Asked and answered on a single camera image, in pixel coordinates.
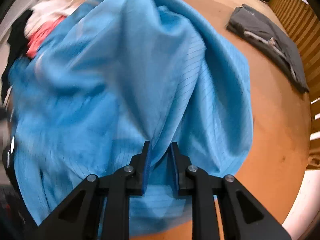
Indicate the blue jacket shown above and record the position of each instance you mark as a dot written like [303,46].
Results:
[112,80]

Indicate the person's dark clothing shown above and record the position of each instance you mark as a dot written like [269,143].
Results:
[12,210]

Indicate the wooden slat railing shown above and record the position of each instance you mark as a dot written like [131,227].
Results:
[295,22]

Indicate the folded grey pants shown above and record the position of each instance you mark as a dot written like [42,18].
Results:
[262,30]

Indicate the black garment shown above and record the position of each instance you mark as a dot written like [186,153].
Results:
[17,37]

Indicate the pink garment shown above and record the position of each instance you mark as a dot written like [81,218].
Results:
[37,42]

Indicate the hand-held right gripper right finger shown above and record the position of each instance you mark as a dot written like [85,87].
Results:
[175,165]

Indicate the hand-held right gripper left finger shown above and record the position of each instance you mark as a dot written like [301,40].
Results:
[147,165]

